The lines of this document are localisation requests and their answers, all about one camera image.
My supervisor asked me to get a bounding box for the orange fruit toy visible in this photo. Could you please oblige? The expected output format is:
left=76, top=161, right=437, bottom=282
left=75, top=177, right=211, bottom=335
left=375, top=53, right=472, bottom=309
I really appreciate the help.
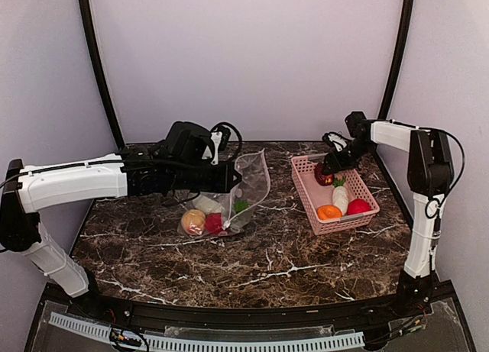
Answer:
left=316, top=205, right=342, bottom=221

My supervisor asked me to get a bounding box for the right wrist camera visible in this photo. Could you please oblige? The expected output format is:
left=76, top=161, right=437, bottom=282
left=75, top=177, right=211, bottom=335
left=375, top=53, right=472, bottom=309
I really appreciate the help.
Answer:
left=322, top=131, right=351, bottom=152

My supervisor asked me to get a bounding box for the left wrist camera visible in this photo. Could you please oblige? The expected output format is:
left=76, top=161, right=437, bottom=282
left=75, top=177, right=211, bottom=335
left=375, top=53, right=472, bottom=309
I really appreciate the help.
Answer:
left=208, top=123, right=231, bottom=165

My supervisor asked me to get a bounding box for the smooth white radish toy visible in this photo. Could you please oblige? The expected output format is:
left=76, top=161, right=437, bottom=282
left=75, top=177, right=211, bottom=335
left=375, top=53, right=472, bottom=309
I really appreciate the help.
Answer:
left=192, top=195, right=224, bottom=215

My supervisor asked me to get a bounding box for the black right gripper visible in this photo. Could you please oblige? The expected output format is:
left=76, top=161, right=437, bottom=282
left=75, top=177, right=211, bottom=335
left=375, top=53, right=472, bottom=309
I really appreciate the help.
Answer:
left=322, top=138, right=375, bottom=174

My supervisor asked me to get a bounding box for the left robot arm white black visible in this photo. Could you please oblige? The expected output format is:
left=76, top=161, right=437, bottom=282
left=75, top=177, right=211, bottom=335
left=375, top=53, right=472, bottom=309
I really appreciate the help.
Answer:
left=1, top=121, right=242, bottom=318

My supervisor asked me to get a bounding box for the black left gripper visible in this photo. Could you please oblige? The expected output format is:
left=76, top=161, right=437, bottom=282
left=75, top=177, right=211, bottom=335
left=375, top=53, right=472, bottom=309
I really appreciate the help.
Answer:
left=169, top=160, right=242, bottom=194

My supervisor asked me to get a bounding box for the black front rail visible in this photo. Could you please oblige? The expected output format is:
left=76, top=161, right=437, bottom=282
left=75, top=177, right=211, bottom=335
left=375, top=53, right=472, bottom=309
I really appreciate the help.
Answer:
left=83, top=295, right=400, bottom=330

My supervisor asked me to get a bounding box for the yellow peach toy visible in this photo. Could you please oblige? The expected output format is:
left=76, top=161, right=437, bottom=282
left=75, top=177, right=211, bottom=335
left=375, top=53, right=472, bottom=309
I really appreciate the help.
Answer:
left=180, top=209, right=206, bottom=236

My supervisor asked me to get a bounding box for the wrinkled white radish toy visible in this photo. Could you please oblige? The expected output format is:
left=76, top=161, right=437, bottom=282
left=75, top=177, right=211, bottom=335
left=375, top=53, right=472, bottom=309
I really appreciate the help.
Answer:
left=332, top=186, right=349, bottom=215

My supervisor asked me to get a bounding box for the clear zip top bag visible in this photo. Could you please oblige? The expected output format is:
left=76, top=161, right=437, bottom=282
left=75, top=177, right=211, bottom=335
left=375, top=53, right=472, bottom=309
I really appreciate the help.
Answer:
left=177, top=150, right=271, bottom=238

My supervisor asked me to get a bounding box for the pink plastic basket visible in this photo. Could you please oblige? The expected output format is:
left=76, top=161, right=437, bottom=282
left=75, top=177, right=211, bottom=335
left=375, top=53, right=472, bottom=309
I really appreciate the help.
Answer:
left=291, top=154, right=380, bottom=235

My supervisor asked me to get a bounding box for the right black frame post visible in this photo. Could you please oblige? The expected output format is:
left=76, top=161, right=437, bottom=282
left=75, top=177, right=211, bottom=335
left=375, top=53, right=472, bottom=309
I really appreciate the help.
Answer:
left=377, top=0, right=414, bottom=120

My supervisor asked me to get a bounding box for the left black frame post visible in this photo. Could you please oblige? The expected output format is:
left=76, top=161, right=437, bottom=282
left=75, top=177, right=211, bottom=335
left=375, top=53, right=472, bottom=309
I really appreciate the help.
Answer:
left=78, top=0, right=125, bottom=149

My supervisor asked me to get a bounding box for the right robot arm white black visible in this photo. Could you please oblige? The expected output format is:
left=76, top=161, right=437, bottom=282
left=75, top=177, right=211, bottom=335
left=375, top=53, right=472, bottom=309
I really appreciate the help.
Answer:
left=322, top=111, right=461, bottom=317

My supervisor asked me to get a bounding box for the red round fruit toy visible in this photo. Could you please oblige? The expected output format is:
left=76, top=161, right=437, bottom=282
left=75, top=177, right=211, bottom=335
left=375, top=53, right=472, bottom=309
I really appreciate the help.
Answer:
left=205, top=213, right=228, bottom=236

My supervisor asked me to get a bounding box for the red tomato toy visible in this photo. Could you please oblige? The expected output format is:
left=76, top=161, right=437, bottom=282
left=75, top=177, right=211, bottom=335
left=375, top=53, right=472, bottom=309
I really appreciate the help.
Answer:
left=347, top=199, right=371, bottom=215

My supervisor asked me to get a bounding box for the black frame post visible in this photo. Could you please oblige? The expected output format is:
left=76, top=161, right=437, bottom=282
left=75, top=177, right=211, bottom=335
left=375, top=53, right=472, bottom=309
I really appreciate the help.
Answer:
left=377, top=0, right=414, bottom=120
left=78, top=0, right=125, bottom=149

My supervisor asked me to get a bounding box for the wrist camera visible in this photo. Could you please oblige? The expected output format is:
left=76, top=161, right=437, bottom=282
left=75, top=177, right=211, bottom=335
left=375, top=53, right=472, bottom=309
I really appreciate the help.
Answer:
left=208, top=123, right=231, bottom=165
left=322, top=131, right=351, bottom=152

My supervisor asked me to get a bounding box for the white slotted cable duct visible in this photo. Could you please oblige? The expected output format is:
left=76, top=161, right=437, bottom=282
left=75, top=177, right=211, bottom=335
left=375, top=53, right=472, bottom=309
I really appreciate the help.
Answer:
left=48, top=312, right=365, bottom=352

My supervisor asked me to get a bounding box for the small green radish leaf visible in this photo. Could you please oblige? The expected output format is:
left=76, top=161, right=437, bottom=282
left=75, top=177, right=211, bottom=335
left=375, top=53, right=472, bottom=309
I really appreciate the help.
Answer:
left=333, top=177, right=346, bottom=188

